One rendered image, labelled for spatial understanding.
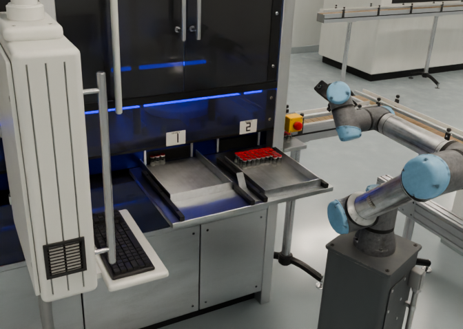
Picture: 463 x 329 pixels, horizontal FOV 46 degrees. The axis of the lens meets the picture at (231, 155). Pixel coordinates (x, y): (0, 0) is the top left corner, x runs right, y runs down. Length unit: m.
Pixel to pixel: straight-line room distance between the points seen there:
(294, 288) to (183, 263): 0.78
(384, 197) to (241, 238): 1.11
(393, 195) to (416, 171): 0.15
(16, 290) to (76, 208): 0.85
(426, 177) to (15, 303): 1.65
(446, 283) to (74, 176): 2.39
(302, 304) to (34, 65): 2.03
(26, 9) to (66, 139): 0.37
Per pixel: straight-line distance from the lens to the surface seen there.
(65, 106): 1.48
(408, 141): 1.78
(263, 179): 2.24
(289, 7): 2.35
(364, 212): 1.79
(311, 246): 3.47
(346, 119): 1.81
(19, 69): 1.43
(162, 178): 2.22
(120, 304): 2.57
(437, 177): 1.52
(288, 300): 3.02
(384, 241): 2.00
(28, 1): 1.62
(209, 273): 2.67
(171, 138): 2.24
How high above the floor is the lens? 1.88
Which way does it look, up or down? 24 degrees down
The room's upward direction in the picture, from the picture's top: 3 degrees clockwise
